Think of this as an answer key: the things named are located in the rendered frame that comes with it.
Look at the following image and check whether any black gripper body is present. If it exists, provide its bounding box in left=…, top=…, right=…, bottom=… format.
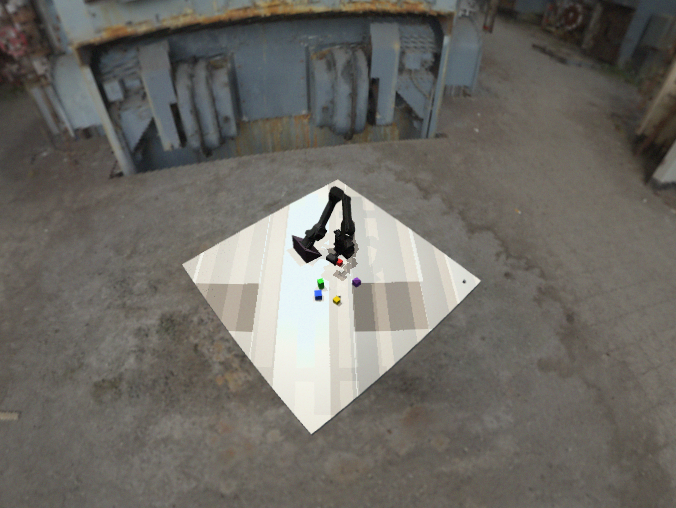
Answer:
left=326, top=242, right=342, bottom=264

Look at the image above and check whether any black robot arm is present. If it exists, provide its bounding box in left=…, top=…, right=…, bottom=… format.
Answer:
left=299, top=186, right=355, bottom=260

